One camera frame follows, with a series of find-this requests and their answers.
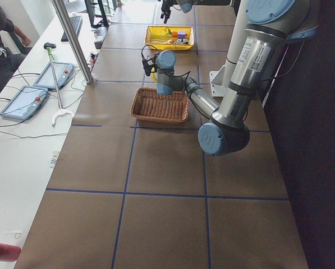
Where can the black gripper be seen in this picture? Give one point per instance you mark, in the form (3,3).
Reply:
(166,8)

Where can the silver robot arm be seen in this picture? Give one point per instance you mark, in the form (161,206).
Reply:
(262,26)
(186,6)

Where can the yellow plastic basket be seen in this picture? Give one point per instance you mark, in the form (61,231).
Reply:
(156,37)

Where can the brown wicker basket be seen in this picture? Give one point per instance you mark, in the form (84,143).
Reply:
(148,105)

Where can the toy carrot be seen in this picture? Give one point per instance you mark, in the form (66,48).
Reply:
(171,33)

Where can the purple foam block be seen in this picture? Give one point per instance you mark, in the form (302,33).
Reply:
(181,34)

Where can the black monitor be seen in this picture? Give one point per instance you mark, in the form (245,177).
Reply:
(96,13)

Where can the upper teach pendant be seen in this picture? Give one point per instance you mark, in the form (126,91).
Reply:
(46,79)

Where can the teach pendant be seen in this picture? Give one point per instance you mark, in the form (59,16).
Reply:
(46,79)
(25,103)

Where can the reacher grabber stick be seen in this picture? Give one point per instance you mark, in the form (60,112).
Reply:
(62,111)

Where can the lower teach pendant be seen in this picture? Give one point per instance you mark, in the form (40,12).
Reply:
(25,103)

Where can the seated person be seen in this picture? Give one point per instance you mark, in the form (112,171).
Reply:
(9,62)

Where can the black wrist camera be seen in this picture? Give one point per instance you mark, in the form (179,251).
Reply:
(149,65)

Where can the aluminium frame post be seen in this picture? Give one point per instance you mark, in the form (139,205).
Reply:
(72,38)

